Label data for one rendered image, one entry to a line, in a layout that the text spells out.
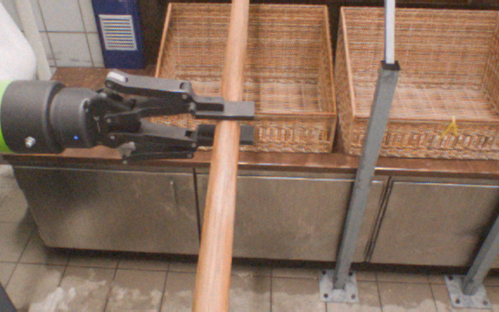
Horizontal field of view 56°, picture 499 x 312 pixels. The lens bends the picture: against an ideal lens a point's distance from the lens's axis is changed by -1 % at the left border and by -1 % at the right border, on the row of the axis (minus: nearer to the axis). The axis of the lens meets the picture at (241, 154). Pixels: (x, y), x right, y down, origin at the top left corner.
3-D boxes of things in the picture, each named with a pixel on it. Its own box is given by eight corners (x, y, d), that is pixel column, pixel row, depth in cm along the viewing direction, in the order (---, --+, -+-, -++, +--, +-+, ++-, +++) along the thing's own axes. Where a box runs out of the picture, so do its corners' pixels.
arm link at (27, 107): (12, 172, 58) (-13, 113, 52) (45, 116, 67) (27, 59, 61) (61, 174, 58) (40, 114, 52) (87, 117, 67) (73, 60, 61)
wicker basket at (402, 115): (328, 73, 182) (338, 4, 164) (476, 77, 180) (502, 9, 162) (343, 158, 146) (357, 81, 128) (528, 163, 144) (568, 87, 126)
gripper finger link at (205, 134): (197, 138, 59) (197, 143, 59) (253, 140, 58) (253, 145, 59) (198, 123, 61) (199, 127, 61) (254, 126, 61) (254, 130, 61)
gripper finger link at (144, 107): (113, 107, 60) (110, 98, 59) (199, 97, 59) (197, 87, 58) (106, 126, 57) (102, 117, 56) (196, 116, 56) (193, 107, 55)
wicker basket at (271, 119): (174, 68, 185) (166, 0, 166) (320, 72, 183) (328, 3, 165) (151, 151, 148) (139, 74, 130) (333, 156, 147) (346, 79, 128)
